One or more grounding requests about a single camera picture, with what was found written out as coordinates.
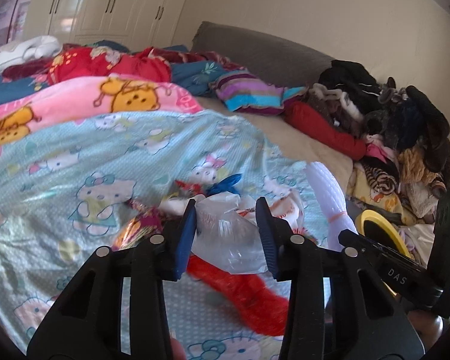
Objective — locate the striped purple pillow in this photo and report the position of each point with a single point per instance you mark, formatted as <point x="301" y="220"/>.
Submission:
<point x="241" y="91"/>

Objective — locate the yellow rimmed trash bin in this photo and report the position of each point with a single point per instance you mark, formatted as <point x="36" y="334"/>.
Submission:
<point x="374" y="226"/>

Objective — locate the orange purple snack packet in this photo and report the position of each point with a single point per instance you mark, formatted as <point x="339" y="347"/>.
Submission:
<point x="148" y="221"/>

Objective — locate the red floral blanket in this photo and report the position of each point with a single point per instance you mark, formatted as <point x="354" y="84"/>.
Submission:
<point x="99" y="61"/>

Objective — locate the beige bed sheet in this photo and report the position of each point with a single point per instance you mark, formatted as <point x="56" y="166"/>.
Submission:
<point x="292" y="143"/>

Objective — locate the red long pillow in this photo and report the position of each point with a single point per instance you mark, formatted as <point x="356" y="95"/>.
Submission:
<point x="305" y="119"/>

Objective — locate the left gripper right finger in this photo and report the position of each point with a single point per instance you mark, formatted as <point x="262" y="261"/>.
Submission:
<point x="270" y="231"/>

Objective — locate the blue crumpled wrapper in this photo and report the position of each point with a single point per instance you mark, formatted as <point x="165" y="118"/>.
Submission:
<point x="226" y="185"/>

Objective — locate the white wardrobe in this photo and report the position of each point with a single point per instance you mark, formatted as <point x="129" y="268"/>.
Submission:
<point x="136" y="24"/>

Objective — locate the grey bed headboard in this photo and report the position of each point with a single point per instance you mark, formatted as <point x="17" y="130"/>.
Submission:
<point x="273" y="59"/>

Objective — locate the clear plastic bag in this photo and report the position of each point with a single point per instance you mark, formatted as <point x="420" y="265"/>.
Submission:
<point x="227" y="235"/>

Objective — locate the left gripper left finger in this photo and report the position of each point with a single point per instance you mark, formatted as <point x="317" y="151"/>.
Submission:
<point x="183" y="242"/>

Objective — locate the pile of dark clothes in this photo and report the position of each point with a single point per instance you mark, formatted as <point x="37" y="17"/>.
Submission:
<point x="406" y="168"/>

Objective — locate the light blue kitty quilt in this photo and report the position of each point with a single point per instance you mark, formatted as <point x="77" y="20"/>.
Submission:
<point x="63" y="191"/>

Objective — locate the pink bear blanket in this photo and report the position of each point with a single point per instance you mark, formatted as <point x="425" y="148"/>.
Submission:
<point x="88" y="96"/>

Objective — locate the white garment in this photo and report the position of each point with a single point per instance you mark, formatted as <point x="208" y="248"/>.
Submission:
<point x="16" y="53"/>

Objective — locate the red plastic bag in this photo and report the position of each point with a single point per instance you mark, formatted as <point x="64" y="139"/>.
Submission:
<point x="259" y="308"/>

